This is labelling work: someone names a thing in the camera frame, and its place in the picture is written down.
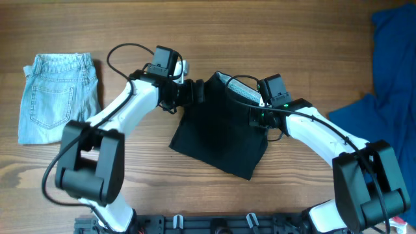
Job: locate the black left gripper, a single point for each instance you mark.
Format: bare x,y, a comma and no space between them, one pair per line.
188,98

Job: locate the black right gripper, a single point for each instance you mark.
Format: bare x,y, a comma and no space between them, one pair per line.
253,119

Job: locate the black shorts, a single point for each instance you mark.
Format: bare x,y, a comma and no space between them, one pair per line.
218,133

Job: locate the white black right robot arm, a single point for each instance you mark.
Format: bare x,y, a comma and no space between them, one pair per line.
368,184

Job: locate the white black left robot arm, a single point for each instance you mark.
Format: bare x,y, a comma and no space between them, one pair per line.
90,165

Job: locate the blue polo shirt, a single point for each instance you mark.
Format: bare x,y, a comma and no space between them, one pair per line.
389,113

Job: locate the light blue denim shorts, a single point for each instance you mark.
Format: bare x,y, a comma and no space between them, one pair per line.
58,88

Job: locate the white red cloth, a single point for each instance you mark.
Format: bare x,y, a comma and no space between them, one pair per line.
399,224

